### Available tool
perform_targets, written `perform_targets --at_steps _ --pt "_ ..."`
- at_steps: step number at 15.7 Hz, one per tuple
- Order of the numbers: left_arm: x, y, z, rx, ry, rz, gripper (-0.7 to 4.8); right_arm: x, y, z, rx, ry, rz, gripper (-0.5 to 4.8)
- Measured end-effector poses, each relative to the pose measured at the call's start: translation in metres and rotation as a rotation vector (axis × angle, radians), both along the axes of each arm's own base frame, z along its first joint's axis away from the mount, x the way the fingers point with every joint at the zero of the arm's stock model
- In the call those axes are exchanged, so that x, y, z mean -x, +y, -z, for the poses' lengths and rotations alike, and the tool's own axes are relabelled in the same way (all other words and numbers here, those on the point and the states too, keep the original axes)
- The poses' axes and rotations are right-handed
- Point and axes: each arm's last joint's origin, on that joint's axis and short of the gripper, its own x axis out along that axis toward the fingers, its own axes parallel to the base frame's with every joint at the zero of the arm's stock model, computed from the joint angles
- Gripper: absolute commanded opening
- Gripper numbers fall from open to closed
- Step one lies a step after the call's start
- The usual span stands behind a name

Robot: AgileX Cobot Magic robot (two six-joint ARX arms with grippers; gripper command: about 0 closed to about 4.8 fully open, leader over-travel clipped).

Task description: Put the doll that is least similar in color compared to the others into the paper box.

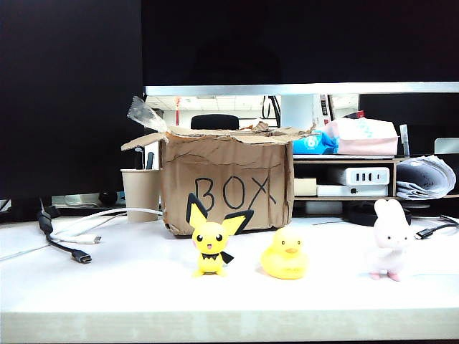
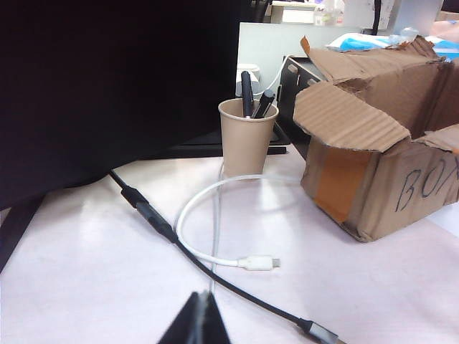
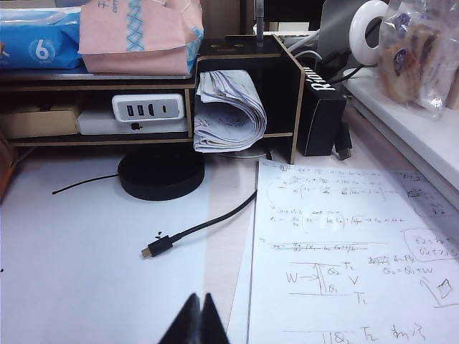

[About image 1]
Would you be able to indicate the white pink bunny doll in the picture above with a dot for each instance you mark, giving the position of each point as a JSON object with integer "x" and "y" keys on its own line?
{"x": 389, "y": 236}

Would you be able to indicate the brown cardboard box marked BOX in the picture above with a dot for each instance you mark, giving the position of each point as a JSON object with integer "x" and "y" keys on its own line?
{"x": 233, "y": 168}

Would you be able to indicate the small beige box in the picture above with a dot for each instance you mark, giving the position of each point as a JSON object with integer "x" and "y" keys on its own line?
{"x": 305, "y": 187}

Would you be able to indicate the black office chair back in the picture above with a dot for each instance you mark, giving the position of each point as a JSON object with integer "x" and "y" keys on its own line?
{"x": 215, "y": 122}

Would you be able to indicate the yellow Pichu figure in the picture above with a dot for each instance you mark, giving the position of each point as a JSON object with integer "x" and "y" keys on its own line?
{"x": 209, "y": 243}

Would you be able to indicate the red hanging ornament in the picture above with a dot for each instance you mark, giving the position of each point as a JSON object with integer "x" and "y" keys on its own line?
{"x": 177, "y": 107}

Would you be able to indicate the blue tissue pack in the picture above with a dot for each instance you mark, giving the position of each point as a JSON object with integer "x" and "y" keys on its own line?
{"x": 312, "y": 143}

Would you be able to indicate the beige paper cup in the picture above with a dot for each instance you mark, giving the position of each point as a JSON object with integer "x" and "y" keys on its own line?
{"x": 141, "y": 193}

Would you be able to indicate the silver pen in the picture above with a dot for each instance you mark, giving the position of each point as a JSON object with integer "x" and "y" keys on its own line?
{"x": 138, "y": 152}

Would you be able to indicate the clear tape strip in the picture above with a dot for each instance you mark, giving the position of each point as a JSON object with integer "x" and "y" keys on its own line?
{"x": 143, "y": 114}

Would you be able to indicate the yellow rubber duck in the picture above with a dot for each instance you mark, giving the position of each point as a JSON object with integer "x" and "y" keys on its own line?
{"x": 283, "y": 263}

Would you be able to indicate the wooden desk shelf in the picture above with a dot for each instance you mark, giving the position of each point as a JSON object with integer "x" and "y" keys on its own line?
{"x": 344, "y": 161}

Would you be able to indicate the white Mac mini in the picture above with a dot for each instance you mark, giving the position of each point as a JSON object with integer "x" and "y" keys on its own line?
{"x": 351, "y": 190}

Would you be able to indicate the black ball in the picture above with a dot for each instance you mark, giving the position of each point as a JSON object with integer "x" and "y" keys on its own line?
{"x": 107, "y": 198}

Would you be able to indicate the white multiport charger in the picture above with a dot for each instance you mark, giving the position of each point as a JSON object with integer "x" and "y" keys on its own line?
{"x": 365, "y": 176}

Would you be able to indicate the large black monitor silver edge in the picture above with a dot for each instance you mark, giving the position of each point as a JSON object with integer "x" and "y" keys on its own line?
{"x": 287, "y": 43}

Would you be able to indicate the pink tissue pack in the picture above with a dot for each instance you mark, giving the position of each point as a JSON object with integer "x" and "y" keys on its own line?
{"x": 369, "y": 143}

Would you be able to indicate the white power strip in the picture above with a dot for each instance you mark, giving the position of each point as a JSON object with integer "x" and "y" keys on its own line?
{"x": 75, "y": 199}

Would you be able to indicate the small clear spray bottle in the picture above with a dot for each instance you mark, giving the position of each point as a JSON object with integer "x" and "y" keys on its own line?
{"x": 404, "y": 139}

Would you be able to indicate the stack of curled papers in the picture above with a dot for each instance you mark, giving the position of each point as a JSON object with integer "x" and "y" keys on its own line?
{"x": 423, "y": 175}

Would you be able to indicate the dark background monitor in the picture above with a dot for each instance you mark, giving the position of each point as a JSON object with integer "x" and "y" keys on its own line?
{"x": 423, "y": 114}

